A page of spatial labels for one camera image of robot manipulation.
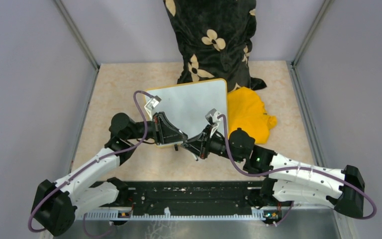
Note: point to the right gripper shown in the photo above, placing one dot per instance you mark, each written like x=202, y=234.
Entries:
x=200, y=145

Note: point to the black floral blanket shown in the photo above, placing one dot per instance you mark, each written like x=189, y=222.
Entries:
x=214, y=40

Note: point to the yellow-framed whiteboard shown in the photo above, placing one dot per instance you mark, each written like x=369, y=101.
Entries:
x=186, y=105

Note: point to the yellow t-shirt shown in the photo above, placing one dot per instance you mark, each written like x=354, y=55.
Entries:
x=247, y=111

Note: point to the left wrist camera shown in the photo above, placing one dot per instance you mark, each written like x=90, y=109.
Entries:
x=151, y=104

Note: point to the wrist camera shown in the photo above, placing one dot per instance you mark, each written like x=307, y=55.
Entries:
x=151, y=104
x=213, y=119

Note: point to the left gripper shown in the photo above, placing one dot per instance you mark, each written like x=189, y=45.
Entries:
x=164, y=131

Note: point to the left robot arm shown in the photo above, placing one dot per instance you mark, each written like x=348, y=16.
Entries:
x=58, y=204

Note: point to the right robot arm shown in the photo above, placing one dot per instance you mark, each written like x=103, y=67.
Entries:
x=286, y=179

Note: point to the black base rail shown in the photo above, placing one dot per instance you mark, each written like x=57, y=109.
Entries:
x=197, y=200

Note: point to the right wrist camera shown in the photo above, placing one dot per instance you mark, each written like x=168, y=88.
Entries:
x=213, y=119

